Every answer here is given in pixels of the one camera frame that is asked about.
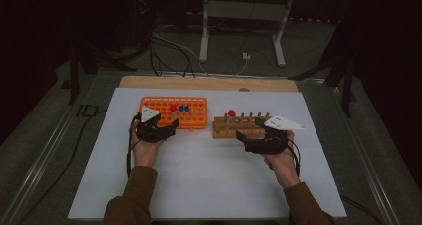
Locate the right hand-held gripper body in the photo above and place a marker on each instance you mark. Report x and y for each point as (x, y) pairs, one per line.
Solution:
(268, 145)

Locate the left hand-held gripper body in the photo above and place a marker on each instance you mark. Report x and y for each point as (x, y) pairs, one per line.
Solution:
(151, 133)

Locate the wooden test tube rack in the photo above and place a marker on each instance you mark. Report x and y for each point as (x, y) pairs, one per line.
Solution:
(225, 134)

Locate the red-capped test tube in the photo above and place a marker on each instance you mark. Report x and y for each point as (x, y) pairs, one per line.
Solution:
(173, 108)
(231, 113)

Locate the blue-capped test tube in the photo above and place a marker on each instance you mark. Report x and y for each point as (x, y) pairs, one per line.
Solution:
(181, 108)
(186, 108)

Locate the orange plastic tube rack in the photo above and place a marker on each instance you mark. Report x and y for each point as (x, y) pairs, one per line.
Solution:
(195, 100)

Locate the person's left hand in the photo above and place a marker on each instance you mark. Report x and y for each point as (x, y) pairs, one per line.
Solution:
(146, 153)

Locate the person's right hand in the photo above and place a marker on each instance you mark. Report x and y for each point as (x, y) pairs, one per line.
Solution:
(283, 167)

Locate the white table mat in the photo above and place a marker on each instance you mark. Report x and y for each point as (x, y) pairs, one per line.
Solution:
(205, 178)

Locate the white power plug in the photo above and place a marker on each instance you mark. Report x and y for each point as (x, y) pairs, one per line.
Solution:
(246, 55)

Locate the black tripod stand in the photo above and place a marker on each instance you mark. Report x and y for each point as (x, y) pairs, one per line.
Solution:
(73, 82)
(346, 85)

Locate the white metal stand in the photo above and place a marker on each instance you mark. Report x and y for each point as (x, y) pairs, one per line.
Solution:
(203, 36)

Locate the dark equipment stand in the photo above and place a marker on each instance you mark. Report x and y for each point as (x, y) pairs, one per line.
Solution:
(144, 16)

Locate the aluminium frame rail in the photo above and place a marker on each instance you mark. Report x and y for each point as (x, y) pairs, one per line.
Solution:
(212, 74)
(49, 152)
(365, 158)

